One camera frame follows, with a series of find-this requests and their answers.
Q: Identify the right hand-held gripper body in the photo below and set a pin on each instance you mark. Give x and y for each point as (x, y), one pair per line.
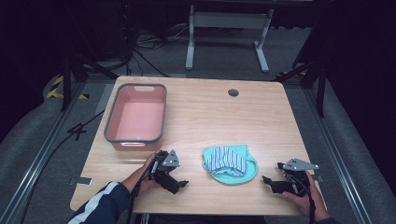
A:
(295, 177)

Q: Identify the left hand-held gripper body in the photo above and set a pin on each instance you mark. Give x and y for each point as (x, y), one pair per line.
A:
(169, 168)

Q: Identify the pink basket with grey rim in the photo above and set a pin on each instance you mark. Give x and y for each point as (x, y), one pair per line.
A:
(140, 119)

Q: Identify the teal and striped garment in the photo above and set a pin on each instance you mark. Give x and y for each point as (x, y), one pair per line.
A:
(229, 161)

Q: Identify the person's right hand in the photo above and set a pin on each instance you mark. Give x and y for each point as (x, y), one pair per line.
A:
(303, 200)

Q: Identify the person's left hand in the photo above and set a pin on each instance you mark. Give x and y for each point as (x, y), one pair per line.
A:
(144, 179)

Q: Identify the grey tape piece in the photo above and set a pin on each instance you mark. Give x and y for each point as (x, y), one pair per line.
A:
(318, 178)

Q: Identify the black tape cross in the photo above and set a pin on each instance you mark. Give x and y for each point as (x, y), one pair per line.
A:
(77, 130)

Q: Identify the black metal stand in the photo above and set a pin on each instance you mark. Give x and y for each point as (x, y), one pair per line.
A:
(67, 81)
(320, 87)

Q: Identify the yellow black hazard tape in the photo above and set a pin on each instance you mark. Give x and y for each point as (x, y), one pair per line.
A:
(54, 91)

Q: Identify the aluminium floor rail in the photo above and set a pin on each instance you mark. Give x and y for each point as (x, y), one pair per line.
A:
(339, 158)
(37, 158)

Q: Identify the white metal desk frame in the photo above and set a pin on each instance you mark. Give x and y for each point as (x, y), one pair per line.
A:
(230, 20)

